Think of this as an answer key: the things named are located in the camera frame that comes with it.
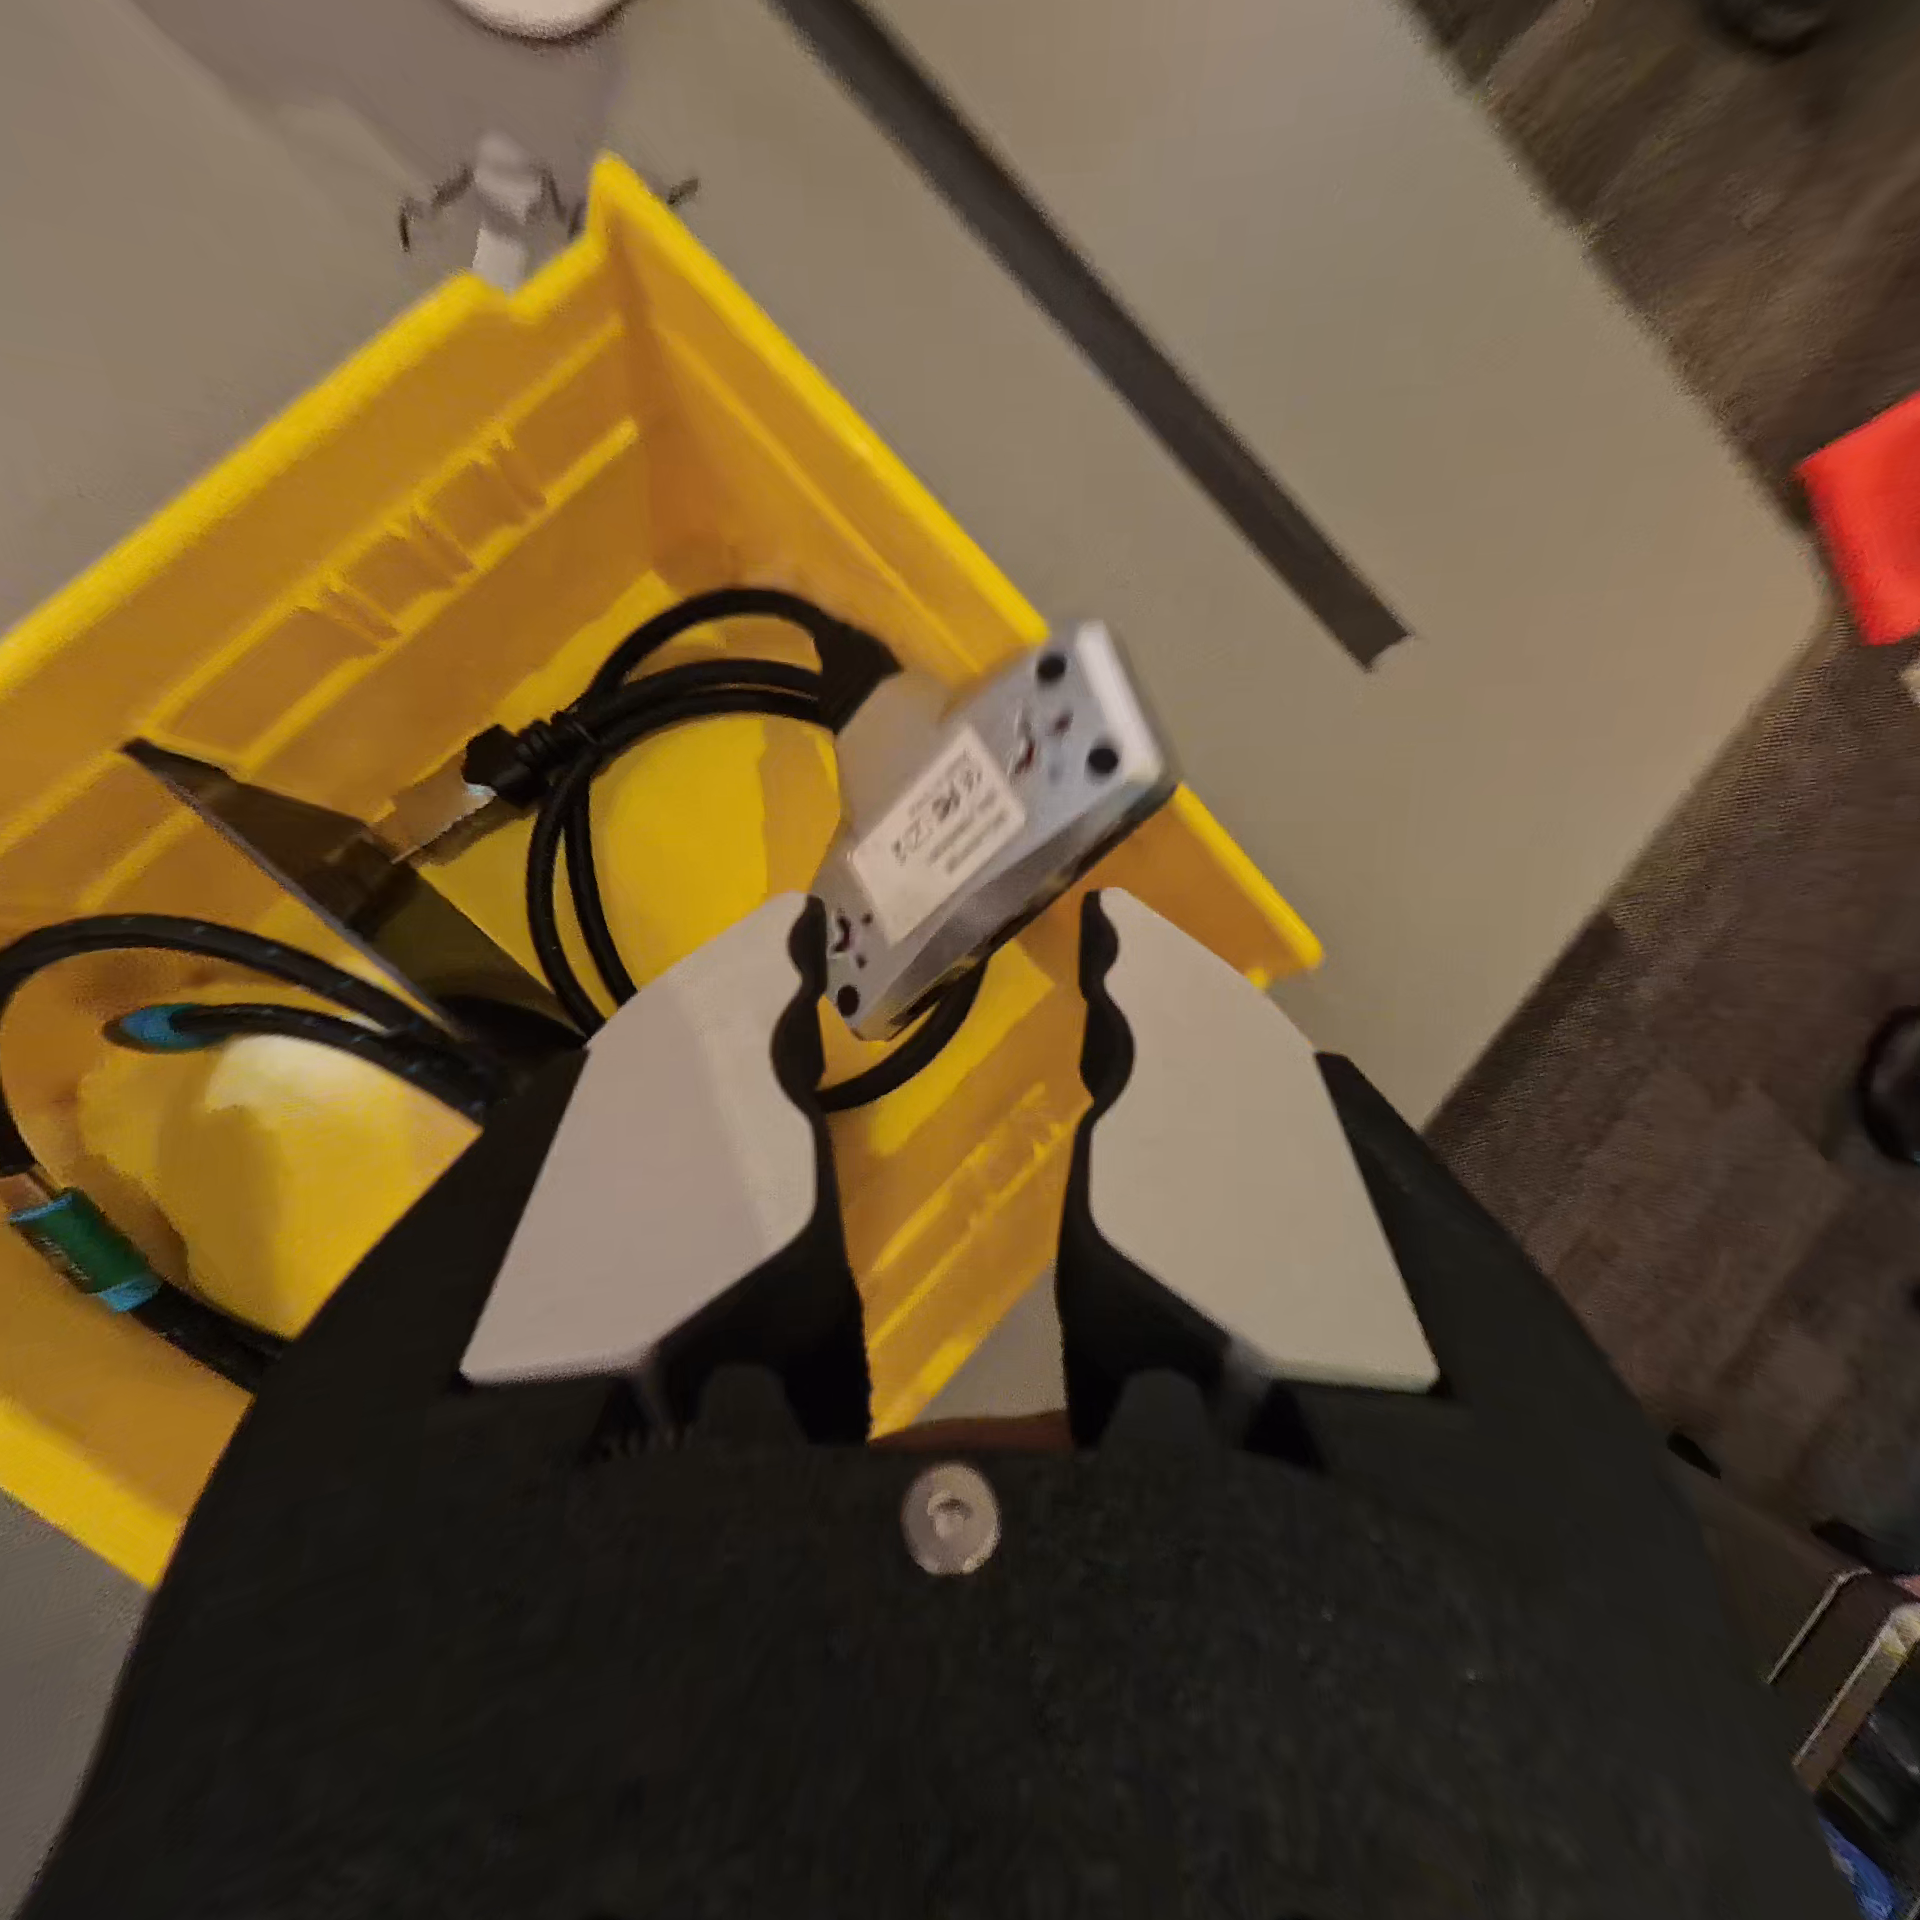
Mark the red box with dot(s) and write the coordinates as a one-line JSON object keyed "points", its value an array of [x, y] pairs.
{"points": [[1875, 510]]}

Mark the silver switch box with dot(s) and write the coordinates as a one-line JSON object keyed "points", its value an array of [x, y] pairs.
{"points": [[992, 809]]}

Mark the yellow storage bin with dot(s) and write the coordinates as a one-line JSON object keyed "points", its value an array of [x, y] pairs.
{"points": [[452, 493]]}

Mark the black divider of yellow bin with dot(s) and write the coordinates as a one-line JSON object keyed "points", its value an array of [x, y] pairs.
{"points": [[345, 869]]}

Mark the grey desk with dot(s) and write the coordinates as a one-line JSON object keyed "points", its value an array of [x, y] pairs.
{"points": [[1350, 302]]}

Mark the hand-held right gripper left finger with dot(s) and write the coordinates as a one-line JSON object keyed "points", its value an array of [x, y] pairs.
{"points": [[660, 1185]]}

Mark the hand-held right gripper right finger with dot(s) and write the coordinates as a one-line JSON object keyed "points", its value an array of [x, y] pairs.
{"points": [[1246, 1185]]}

